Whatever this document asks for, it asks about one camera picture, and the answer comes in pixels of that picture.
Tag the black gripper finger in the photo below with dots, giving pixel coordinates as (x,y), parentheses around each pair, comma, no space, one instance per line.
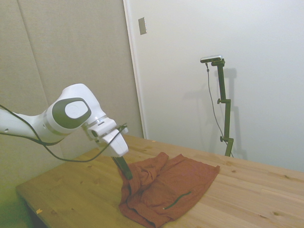
(126,169)
(116,161)

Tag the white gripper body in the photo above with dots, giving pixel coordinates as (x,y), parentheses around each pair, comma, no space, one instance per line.
(117,145)

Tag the rust red shorts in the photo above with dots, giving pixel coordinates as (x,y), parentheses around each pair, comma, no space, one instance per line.
(171,185)

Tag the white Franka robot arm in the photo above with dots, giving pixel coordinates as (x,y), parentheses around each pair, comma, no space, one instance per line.
(71,111)

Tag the orange tape piece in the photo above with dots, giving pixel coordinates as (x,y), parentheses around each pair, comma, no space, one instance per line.
(39,210)

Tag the white door frame trim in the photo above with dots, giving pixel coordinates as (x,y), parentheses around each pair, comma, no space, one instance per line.
(134,66)

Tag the black jointed camera stand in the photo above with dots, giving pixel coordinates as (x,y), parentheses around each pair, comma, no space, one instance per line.
(224,104)

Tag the grey wall plate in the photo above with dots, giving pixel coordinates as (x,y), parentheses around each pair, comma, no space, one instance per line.
(142,26)

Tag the silver camera bar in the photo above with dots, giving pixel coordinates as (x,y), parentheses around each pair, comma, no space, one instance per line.
(211,58)

